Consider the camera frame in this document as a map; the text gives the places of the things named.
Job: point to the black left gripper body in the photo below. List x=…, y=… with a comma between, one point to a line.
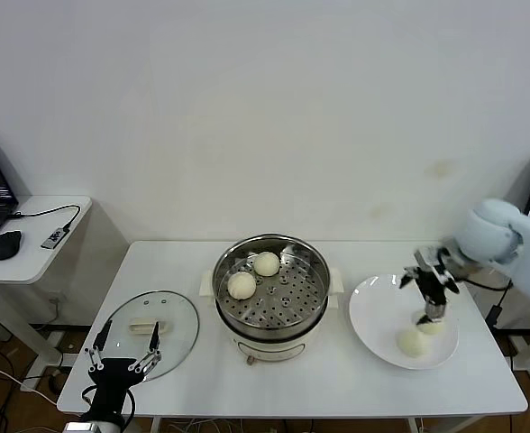
x=114, y=379

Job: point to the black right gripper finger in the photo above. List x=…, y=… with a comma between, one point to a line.
x=435, y=312
x=408, y=279

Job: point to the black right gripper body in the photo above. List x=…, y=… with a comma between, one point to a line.
x=434, y=286

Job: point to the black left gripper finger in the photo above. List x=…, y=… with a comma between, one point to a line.
x=152, y=354
x=98, y=349

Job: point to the white steamed baozi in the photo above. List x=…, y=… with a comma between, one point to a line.
x=411, y=343
x=241, y=285
x=434, y=330
x=266, y=264

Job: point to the round glass pot lid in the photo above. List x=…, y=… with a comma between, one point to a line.
x=179, y=315

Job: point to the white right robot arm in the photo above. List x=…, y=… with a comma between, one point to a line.
x=508, y=243

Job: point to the perforated steel steamer basket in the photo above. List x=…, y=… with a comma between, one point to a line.
x=292, y=311

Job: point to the round white plate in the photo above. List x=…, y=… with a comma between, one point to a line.
x=368, y=325

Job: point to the cream electric cooker pot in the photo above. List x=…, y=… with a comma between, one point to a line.
x=269, y=349

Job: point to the silver usb hub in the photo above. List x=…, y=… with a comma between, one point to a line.
x=56, y=236

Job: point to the black computer mouse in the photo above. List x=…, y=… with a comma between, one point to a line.
x=6, y=244

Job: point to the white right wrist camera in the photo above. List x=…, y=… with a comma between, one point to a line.
x=423, y=258

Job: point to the white wall socket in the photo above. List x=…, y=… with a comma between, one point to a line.
x=57, y=298

